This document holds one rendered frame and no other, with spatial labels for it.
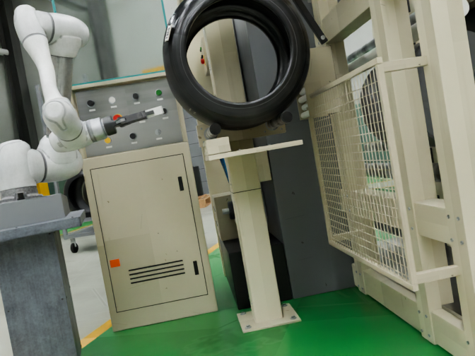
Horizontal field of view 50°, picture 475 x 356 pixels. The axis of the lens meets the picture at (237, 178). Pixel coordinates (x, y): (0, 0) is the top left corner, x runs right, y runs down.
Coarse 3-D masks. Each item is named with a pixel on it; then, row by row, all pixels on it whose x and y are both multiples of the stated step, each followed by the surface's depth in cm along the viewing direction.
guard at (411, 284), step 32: (320, 96) 214; (384, 96) 150; (320, 128) 224; (352, 128) 182; (320, 160) 233; (352, 160) 188; (384, 160) 159; (320, 192) 240; (352, 192) 195; (352, 256) 207; (384, 256) 174; (416, 288) 152
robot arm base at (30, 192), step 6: (30, 186) 225; (36, 186) 230; (0, 192) 224; (6, 192) 221; (12, 192) 221; (18, 192) 221; (24, 192) 222; (30, 192) 225; (36, 192) 228; (6, 198) 219; (12, 198) 220; (18, 198) 218; (24, 198) 220
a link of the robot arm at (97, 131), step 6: (90, 120) 199; (96, 120) 198; (90, 126) 197; (96, 126) 197; (102, 126) 198; (90, 132) 197; (96, 132) 197; (102, 132) 198; (96, 138) 199; (102, 138) 200
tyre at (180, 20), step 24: (192, 0) 192; (216, 0) 192; (240, 0) 218; (264, 0) 194; (168, 24) 196; (192, 24) 219; (264, 24) 222; (288, 24) 195; (168, 48) 193; (288, 48) 222; (168, 72) 195; (288, 72) 196; (192, 96) 193; (264, 96) 195; (288, 96) 198; (216, 120) 197; (240, 120) 197; (264, 120) 200
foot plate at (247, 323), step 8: (288, 304) 255; (248, 312) 254; (288, 312) 243; (240, 320) 244; (248, 320) 242; (272, 320) 236; (280, 320) 234; (288, 320) 232; (296, 320) 231; (248, 328) 230; (256, 328) 229; (264, 328) 230
